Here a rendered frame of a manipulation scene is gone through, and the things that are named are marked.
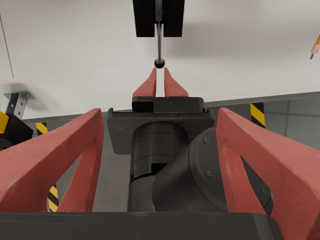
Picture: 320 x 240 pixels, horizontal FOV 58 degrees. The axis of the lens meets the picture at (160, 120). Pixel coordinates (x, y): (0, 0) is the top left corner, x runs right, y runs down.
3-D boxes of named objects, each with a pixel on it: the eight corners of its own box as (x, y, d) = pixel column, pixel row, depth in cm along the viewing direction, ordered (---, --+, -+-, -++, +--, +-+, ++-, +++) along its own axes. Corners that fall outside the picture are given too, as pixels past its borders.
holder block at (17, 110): (35, 121, 59) (24, 167, 54) (-5, 86, 48) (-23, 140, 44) (56, 119, 58) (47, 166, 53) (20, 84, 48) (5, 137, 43)
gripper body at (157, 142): (107, 103, 28) (97, 171, 23) (213, 103, 28) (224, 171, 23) (115, 140, 33) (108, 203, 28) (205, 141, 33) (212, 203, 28)
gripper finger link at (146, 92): (135, 48, 33) (130, 112, 27) (198, 48, 33) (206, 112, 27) (138, 90, 38) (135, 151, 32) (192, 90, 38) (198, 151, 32)
